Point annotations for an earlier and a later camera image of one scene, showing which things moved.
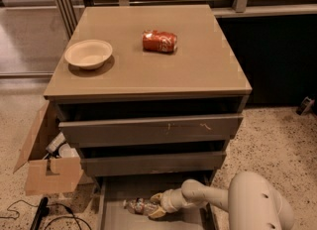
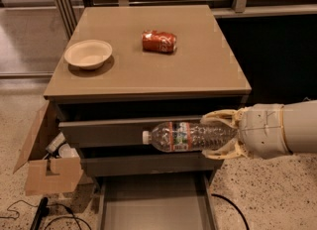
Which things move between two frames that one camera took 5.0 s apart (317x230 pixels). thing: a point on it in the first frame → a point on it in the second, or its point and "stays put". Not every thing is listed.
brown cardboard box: (49, 174) stays put
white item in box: (55, 143) stays put
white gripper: (167, 202) → (262, 131)
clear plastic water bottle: (142, 206) → (188, 136)
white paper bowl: (88, 54) stays put
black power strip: (43, 212) stays put
